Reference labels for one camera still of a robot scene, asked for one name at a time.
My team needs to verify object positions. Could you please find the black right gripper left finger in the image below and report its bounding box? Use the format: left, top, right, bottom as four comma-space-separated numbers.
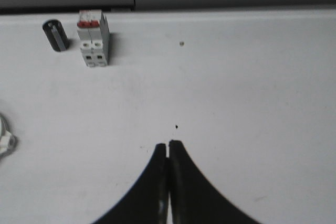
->
95, 143, 168, 223

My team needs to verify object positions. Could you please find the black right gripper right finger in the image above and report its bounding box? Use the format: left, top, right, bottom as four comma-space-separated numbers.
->
169, 140, 258, 223

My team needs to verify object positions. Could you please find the white half-ring pipe clamp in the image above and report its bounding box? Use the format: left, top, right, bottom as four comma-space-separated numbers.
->
1, 114, 18, 159

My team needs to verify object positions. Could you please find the dark cylindrical capacitor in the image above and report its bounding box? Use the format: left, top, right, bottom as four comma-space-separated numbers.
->
43, 19, 70, 52

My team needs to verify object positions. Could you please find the white circuit breaker red switch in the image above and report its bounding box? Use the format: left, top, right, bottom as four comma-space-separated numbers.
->
77, 9, 110, 68

